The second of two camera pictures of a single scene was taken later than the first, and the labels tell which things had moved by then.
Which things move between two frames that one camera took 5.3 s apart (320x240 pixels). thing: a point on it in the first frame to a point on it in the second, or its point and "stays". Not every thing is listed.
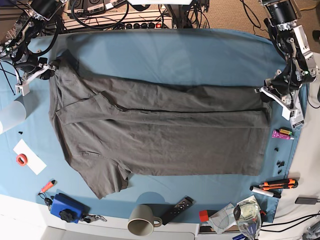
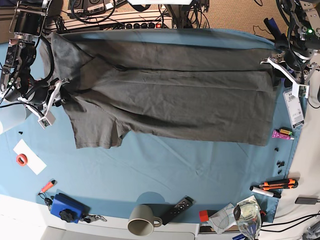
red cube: x=203 y=216 stays
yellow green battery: x=285 y=132 stays
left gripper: x=284 y=87 to x=295 y=65
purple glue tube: x=276 y=134 stays
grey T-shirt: x=111 y=128 to x=185 y=85
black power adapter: x=305 y=200 stays
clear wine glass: x=248 y=219 stays
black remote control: x=186 y=202 stays
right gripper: x=31 y=71 to x=38 y=94
